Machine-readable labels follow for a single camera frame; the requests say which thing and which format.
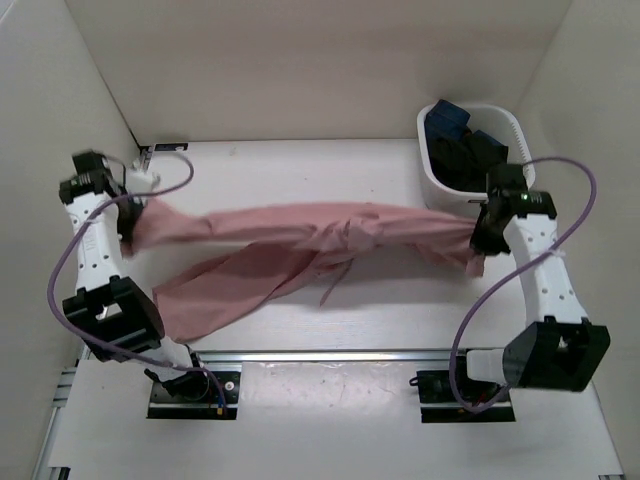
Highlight right aluminium rail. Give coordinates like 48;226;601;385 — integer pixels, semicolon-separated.
504;215;567;350

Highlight dark blue folded garment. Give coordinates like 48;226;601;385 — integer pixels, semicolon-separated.
424;99;503;147

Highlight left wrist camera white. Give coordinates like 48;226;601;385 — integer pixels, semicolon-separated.
123;162;160;194

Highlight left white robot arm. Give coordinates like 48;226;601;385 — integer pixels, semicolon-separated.
59;150;210;400

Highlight white plastic laundry basket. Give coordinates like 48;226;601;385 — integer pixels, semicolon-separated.
416;103;536;217

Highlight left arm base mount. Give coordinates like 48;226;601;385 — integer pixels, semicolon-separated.
144;365;242;421

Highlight pink trousers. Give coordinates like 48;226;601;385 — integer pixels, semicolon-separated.
120;199;485;343

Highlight front aluminium rail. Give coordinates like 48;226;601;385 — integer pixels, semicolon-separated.
74;348;569;369

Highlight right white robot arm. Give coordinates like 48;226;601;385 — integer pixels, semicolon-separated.
449;163;611;400

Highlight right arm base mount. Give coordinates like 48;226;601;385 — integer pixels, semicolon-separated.
409;355;516;424

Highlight black garment in basket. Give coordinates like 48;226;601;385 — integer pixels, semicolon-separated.
427;130;509;193

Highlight black label sticker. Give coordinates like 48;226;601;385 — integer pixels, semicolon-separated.
154;142;189;152

